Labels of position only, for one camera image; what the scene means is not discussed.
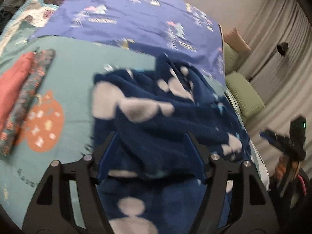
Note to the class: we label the teal patterned blanket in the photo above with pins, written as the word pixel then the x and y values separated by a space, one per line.
pixel 59 126

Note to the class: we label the folded coral garment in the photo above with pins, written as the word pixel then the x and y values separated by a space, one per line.
pixel 11 83

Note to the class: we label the peach pillow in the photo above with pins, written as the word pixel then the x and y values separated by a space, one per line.
pixel 236 42

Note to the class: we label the green pillow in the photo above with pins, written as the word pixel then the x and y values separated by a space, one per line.
pixel 230 58
pixel 248 100

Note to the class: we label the purple tree print sheet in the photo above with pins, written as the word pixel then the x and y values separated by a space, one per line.
pixel 153 27

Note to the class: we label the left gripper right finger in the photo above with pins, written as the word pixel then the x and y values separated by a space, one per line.
pixel 251 210

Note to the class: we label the beige pleated curtain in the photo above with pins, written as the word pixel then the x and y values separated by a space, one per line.
pixel 285 82

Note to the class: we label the folded floral garment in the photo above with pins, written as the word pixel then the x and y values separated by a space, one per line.
pixel 40 64

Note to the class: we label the green pillow front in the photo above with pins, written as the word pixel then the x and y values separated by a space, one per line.
pixel 248 100

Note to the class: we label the navy fleece star pajama top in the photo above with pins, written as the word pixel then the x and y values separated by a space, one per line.
pixel 150 186

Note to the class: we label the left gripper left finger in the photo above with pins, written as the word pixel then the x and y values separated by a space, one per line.
pixel 66 199

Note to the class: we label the green pillow rear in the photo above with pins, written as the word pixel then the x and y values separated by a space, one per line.
pixel 230 58

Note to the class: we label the person right hand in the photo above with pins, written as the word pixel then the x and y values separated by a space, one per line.
pixel 280 169

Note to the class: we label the black floor lamp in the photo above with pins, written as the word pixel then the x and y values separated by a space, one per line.
pixel 281 49

